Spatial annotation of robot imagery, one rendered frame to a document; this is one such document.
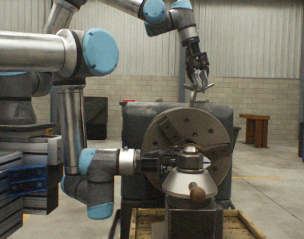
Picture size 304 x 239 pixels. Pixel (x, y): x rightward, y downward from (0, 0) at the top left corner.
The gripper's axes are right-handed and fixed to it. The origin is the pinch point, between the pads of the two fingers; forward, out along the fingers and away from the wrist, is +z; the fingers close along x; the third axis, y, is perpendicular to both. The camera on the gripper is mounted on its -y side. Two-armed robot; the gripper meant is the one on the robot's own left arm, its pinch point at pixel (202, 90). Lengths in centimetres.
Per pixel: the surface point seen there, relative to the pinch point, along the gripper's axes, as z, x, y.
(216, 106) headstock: 7.8, 3.4, 0.3
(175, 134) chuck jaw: 10.7, -17.4, 24.0
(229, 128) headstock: 17.3, 5.9, 2.5
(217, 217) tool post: 16, -19, 76
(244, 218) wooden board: 41, -4, 30
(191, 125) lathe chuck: 10.2, -10.9, 18.2
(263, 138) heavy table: 206, 306, -743
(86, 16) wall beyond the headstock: -380, -144, -980
